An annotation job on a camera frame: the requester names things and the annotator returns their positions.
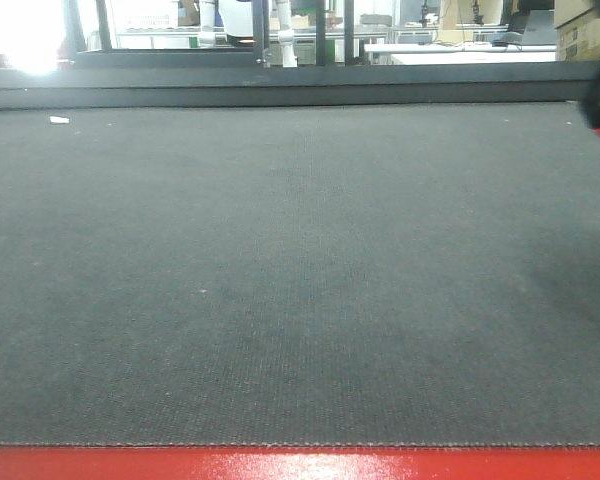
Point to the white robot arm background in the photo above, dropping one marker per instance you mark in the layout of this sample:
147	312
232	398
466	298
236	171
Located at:
441	32

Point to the dark grey carpet mat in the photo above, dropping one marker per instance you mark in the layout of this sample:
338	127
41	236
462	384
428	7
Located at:
398	275

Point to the brown cardboard box right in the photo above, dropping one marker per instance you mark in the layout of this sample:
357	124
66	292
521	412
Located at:
577	24

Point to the black metal frame stand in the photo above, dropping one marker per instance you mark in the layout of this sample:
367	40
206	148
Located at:
231	34

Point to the white background table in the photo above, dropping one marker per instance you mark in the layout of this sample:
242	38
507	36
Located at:
461	54

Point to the red platform front edge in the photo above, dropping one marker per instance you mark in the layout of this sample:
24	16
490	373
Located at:
297	463

